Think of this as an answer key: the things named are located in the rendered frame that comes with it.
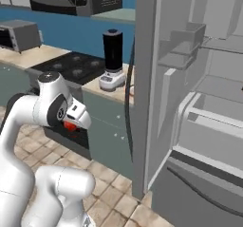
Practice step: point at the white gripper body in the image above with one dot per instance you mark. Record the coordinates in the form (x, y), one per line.
(83, 118)

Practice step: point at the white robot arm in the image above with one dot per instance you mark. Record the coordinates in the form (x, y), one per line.
(19, 148)

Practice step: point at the black and white blender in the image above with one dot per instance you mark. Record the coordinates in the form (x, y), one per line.
(112, 50)

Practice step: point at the grey fridge door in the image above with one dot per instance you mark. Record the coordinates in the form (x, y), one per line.
(171, 94)

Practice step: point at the clear fridge crisper drawer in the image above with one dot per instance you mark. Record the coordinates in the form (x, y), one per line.
(209, 132)

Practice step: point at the grey fridge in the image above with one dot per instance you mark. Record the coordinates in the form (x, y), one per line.
(221, 79)

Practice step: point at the grey-green base cupboard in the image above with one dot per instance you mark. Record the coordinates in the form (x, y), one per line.
(14, 82)
(107, 132)

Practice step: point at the black hob with oven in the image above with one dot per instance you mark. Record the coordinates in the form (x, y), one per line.
(76, 64)

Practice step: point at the grey toaster oven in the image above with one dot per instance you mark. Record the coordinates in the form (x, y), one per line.
(22, 33)

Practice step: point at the grey door shelf bin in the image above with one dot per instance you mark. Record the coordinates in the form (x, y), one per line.
(186, 44)

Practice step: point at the grey freezer drawer front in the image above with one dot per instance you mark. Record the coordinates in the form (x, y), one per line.
(190, 202)

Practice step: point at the white wall socket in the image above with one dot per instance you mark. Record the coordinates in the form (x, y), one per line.
(41, 36)

